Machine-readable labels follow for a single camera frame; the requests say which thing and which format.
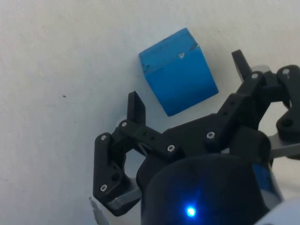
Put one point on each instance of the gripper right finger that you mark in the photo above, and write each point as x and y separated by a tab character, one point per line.
236	105

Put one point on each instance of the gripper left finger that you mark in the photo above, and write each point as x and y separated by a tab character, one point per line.
105	164

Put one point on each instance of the blue cube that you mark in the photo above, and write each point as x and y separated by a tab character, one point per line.
178	77

